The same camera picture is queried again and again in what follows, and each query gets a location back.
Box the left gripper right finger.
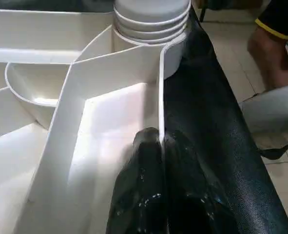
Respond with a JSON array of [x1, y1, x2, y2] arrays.
[[163, 132, 241, 234]]

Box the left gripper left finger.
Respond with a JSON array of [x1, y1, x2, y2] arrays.
[[106, 128, 165, 234]]

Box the white plastic table top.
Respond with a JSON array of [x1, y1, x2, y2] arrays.
[[0, 7, 192, 234]]

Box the white plastic table leg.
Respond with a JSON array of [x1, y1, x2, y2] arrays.
[[112, 0, 192, 47]]

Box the black work mat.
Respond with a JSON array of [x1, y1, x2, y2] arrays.
[[161, 7, 288, 234]]

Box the white flat board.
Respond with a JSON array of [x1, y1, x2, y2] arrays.
[[240, 82, 288, 136]]

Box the black yellow-trimmed shorts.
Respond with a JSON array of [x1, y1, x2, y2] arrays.
[[255, 0, 288, 40]]

